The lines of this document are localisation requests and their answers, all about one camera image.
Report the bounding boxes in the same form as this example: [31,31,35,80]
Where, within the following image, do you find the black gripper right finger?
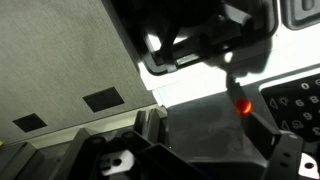
[248,111,320,180]

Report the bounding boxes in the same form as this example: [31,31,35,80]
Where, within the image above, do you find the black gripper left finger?
[49,109,208,180]

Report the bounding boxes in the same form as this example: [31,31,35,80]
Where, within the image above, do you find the black number keypad panel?
[259,73,320,145]

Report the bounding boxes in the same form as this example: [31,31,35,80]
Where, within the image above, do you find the small orange button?
[234,97,253,116]

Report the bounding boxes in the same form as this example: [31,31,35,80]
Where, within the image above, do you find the grey toy kitchen stove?
[99,0,320,180]

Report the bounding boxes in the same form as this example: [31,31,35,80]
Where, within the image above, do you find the black ribbed griddle plate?
[281,0,320,31]

